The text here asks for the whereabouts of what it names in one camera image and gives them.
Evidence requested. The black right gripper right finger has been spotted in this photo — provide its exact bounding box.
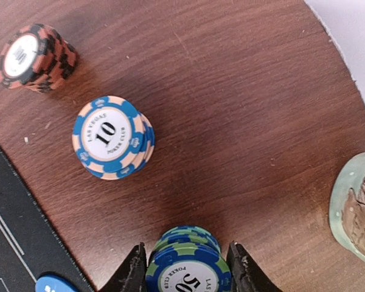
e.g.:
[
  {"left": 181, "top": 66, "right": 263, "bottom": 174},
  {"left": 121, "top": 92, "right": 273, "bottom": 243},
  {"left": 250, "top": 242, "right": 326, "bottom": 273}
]
[{"left": 226, "top": 242, "right": 282, "bottom": 292}]

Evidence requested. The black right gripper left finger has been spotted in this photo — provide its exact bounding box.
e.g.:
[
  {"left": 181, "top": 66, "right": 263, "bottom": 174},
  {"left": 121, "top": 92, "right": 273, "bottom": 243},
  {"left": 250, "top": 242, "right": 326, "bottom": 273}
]
[{"left": 99, "top": 242, "right": 147, "bottom": 292}]

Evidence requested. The green blue chip stack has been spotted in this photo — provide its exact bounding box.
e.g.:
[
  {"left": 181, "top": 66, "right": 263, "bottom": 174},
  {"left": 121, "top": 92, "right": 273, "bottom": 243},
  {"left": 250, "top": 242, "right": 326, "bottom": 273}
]
[{"left": 145, "top": 226, "right": 232, "bottom": 292}]

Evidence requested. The blue small blind button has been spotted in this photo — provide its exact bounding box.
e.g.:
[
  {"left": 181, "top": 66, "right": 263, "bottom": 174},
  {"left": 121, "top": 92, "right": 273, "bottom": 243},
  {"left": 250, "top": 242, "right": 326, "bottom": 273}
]
[{"left": 35, "top": 275, "right": 78, "bottom": 292}]

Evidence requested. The blue white chip stack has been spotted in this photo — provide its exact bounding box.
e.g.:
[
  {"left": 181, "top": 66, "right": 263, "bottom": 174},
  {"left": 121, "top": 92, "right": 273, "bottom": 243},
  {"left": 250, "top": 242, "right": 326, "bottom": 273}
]
[{"left": 72, "top": 96, "right": 156, "bottom": 180}]

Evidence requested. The orange black chip stack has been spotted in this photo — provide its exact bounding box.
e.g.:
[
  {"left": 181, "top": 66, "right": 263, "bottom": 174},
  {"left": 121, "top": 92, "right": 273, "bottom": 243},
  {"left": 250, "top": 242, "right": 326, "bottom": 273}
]
[{"left": 0, "top": 24, "right": 78, "bottom": 93}]

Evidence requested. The round black poker mat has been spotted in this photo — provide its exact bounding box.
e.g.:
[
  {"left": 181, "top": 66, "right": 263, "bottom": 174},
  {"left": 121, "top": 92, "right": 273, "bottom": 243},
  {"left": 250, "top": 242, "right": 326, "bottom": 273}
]
[{"left": 0, "top": 148, "right": 94, "bottom": 291}]

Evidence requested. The green ceramic mug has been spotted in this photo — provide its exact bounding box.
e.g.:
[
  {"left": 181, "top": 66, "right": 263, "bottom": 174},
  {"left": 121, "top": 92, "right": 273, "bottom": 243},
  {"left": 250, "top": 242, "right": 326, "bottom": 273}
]
[{"left": 328, "top": 152, "right": 365, "bottom": 262}]

